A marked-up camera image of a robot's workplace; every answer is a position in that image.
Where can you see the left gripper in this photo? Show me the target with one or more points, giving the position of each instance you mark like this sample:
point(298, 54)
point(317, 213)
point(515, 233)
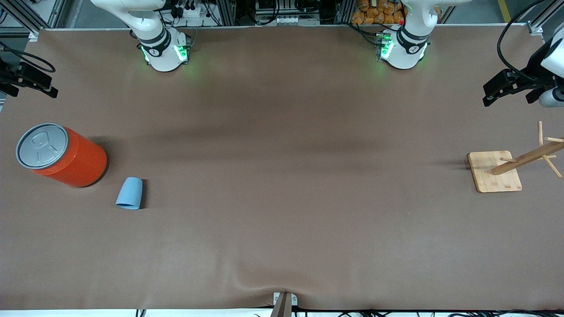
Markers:
point(532, 74)

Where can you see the light blue cup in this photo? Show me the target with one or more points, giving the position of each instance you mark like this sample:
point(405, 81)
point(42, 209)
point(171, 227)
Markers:
point(130, 193)

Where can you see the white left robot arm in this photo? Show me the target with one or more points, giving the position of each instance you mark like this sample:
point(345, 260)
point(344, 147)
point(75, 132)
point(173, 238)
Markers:
point(403, 55)

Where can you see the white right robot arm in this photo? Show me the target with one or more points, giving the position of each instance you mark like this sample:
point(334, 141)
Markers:
point(163, 57)

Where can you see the wooden cup rack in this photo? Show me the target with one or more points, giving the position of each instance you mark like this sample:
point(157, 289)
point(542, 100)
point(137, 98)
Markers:
point(493, 176)

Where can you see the orange can with grey lid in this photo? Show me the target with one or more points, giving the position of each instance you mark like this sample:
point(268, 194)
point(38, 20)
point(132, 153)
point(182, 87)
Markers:
point(83, 163)

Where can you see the bag of orange items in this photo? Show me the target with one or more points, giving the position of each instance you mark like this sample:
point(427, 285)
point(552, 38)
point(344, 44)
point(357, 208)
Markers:
point(374, 15)

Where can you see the white power strip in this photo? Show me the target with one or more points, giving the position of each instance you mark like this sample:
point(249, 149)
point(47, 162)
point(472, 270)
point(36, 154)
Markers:
point(191, 12)

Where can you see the white connector block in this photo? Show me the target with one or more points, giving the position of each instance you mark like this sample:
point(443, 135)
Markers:
point(286, 20)

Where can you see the brown mounting strut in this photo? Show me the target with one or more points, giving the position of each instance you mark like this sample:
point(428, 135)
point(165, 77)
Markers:
point(282, 309)

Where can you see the aluminium frame profile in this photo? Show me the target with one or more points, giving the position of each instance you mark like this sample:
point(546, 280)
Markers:
point(535, 28)
point(227, 13)
point(34, 36)

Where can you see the grey metal bracket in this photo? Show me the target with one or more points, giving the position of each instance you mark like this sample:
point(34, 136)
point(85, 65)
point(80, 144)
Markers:
point(276, 299)

